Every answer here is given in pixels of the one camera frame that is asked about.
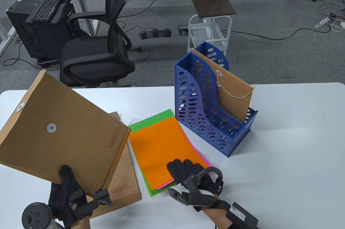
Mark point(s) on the black keyboard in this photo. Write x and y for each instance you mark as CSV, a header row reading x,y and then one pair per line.
x,y
45,7

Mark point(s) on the person's right hand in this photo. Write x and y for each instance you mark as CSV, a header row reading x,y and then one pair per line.
x,y
183,169

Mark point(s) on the black computer tower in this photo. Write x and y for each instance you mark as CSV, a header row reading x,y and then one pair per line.
x,y
35,37

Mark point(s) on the brown wooden board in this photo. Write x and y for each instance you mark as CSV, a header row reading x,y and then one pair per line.
x,y
211,1

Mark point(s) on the white metal cart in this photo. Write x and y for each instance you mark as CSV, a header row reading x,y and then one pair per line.
x,y
200,30

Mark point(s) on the person's left hand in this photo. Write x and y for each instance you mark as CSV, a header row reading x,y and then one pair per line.
x,y
64,196

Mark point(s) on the black and white controller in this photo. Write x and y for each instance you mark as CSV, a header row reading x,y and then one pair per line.
x,y
194,194
36,216

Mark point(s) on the white desk frame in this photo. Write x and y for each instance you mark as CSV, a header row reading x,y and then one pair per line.
x,y
84,5

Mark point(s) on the floor socket box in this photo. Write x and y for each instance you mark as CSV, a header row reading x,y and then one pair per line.
x,y
182,30

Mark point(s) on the green cardstock sheet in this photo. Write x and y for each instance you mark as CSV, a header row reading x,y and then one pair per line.
x,y
153,119

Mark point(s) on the person's left forearm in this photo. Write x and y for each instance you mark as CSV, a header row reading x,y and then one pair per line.
x,y
83,223

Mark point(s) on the white power strip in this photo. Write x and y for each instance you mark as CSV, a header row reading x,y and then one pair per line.
x,y
322,22

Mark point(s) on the blue perforated file holder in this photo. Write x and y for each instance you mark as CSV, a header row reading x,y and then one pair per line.
x,y
242,137

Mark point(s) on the orange cardstock sheet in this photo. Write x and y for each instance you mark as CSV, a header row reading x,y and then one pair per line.
x,y
164,150

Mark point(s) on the person's right forearm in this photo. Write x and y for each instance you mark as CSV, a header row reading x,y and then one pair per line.
x,y
218,218

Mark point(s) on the pink cardstock sheet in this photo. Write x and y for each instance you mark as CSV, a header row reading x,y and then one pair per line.
x,y
164,185

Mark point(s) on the black mesh office chair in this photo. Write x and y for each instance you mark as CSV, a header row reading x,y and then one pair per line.
x,y
91,59

